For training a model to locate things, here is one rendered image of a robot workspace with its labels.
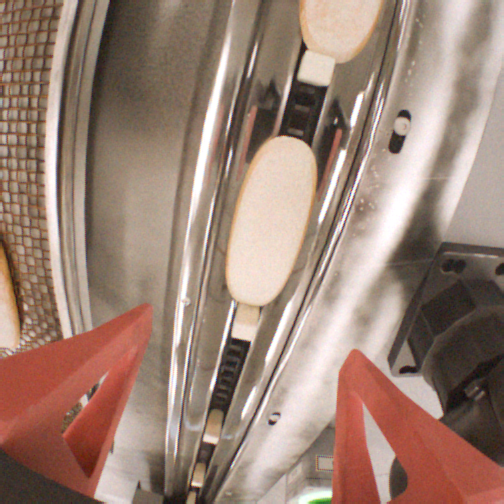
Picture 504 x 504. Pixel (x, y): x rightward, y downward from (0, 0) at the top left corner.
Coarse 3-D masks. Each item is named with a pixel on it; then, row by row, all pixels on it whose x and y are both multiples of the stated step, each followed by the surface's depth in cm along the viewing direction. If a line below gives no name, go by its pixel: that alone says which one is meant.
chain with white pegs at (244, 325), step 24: (312, 72) 11; (312, 96) 15; (288, 120) 15; (312, 120) 15; (240, 312) 18; (240, 336) 18; (240, 360) 23; (216, 384) 25; (216, 408) 27; (216, 432) 25; (192, 480) 31
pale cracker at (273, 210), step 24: (288, 144) 14; (264, 168) 15; (288, 168) 15; (312, 168) 15; (240, 192) 16; (264, 192) 15; (288, 192) 15; (312, 192) 15; (240, 216) 16; (264, 216) 16; (288, 216) 16; (240, 240) 17; (264, 240) 16; (288, 240) 16; (240, 264) 17; (264, 264) 17; (288, 264) 17; (240, 288) 18; (264, 288) 18
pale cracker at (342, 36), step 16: (304, 0) 11; (320, 0) 11; (336, 0) 11; (352, 0) 10; (368, 0) 10; (304, 16) 11; (320, 16) 11; (336, 16) 11; (352, 16) 11; (368, 16) 11; (304, 32) 12; (320, 32) 12; (336, 32) 11; (352, 32) 11; (368, 32) 11; (320, 48) 12; (336, 48) 12; (352, 48) 12
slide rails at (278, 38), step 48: (288, 0) 12; (384, 0) 11; (288, 48) 13; (384, 48) 12; (240, 96) 14; (336, 96) 14; (240, 144) 15; (336, 144) 15; (336, 192) 16; (288, 288) 19; (192, 384) 24; (240, 384) 23; (192, 432) 28; (240, 432) 27
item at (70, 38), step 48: (0, 48) 9; (0, 96) 10; (48, 96) 11; (0, 144) 11; (48, 144) 12; (0, 192) 13; (48, 192) 13; (0, 240) 14; (48, 240) 14; (48, 288) 16
